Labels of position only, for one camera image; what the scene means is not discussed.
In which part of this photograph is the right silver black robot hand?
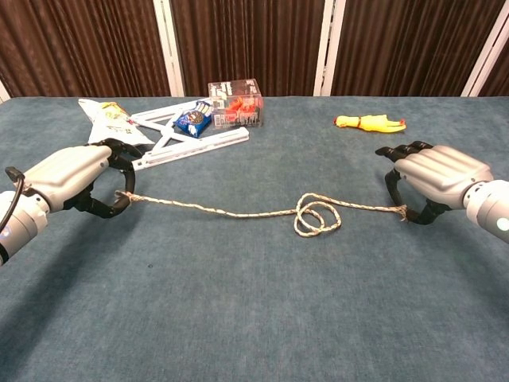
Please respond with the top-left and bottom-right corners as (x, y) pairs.
(375, 140), (495, 224)

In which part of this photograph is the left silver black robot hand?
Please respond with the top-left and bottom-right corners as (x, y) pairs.
(21, 138), (143, 220)

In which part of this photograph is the white speckled braided rope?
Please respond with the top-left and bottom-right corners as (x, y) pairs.
(114, 189), (409, 239)

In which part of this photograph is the white yellow snack bag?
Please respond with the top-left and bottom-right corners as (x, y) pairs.
(77, 98), (155, 147)

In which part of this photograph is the yellow rubber chicken toy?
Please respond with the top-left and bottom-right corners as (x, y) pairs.
(332, 113), (408, 134)

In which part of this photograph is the white plastic folding rack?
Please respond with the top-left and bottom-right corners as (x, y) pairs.
(129, 99), (251, 173)

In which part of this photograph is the blue cookie packet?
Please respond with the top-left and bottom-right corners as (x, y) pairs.
(173, 100), (213, 138)

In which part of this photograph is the clear plastic toy box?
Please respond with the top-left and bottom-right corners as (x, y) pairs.
(208, 78), (264, 129)

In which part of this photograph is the brown pleated curtain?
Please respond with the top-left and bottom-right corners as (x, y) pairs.
(0, 0), (509, 98)

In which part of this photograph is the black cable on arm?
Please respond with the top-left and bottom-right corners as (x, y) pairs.
(0, 166), (26, 228)

